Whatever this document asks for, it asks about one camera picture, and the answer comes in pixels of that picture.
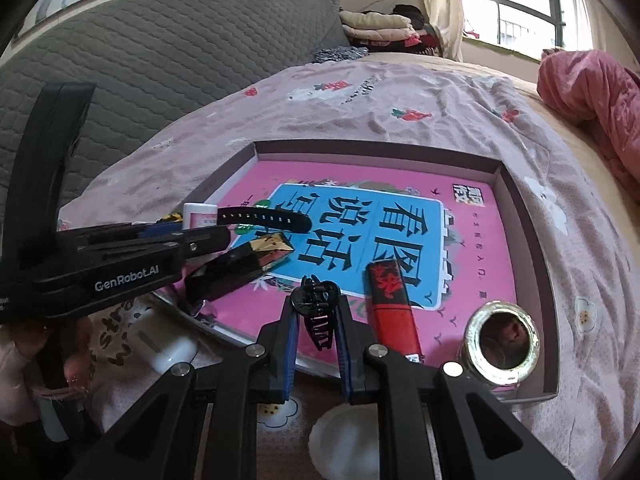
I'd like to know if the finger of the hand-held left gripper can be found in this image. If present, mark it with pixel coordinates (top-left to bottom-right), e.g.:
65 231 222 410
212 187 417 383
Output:
125 225 232 267
131 220 184 237

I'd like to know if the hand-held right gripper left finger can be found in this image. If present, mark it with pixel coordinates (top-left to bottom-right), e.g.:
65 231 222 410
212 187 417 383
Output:
65 295 301 480

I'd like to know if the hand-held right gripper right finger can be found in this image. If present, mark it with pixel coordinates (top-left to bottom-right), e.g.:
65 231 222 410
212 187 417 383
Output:
336 296 576 480

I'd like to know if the small white pink-labelled box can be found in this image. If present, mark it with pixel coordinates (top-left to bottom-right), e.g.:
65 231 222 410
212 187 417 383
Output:
182 202 221 231

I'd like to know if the black and gold lighter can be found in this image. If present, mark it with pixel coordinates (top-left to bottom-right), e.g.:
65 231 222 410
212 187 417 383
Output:
184 232 293 307

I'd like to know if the black hair clip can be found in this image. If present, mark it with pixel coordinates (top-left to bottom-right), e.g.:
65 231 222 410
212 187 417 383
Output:
290 274 343 352

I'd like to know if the red and black lighter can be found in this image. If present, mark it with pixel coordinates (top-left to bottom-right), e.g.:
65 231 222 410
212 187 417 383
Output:
364 260 423 364

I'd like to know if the shallow cardboard box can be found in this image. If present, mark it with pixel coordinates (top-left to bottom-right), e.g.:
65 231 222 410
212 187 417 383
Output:
150 140 560 403

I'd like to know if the person's left forearm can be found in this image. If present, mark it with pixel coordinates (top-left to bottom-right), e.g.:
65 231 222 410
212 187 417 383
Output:
0 330 42 423

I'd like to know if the person's left hand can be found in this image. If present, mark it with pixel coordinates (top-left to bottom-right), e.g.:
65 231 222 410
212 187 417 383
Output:
64 320 97 396

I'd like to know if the black and yellow wristwatch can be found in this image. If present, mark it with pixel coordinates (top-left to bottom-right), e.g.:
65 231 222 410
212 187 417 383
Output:
157 206 312 235

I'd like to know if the round white cap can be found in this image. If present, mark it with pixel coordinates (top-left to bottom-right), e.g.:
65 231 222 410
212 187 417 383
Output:
309 402 396 480

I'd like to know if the white earbuds case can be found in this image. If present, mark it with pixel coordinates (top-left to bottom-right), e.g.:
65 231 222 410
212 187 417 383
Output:
132 310 198 376

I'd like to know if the pink and blue book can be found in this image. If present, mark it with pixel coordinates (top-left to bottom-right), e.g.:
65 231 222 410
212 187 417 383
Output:
200 160 518 367

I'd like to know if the grey quilted headboard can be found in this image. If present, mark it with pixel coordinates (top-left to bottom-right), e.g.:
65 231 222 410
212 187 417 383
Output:
0 0 351 241

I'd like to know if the blue patterned cloth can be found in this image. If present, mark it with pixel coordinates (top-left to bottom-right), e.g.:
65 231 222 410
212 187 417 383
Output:
314 46 370 65

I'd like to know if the strawberry printed blanket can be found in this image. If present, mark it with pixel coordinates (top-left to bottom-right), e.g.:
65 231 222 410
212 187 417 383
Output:
57 62 640 480

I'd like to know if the folded pink clothing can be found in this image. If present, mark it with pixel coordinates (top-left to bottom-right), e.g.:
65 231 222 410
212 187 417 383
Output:
349 29 436 56

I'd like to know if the folded beige blanket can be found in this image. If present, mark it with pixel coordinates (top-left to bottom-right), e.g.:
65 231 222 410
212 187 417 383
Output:
340 10 414 37

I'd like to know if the black garment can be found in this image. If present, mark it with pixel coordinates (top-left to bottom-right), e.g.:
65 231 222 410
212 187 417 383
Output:
392 4 425 28

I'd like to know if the cream curtain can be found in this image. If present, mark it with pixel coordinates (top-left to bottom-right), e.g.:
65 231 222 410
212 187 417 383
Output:
415 0 464 61

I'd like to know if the pink quilt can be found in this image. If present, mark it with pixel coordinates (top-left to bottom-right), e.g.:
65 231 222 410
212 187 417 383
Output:
537 49 640 201

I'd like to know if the dark framed window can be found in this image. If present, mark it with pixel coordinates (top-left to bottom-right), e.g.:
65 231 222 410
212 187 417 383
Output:
455 0 601 61

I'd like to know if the silver metal ring cup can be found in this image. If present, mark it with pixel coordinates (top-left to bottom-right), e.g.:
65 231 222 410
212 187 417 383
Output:
459 301 542 387

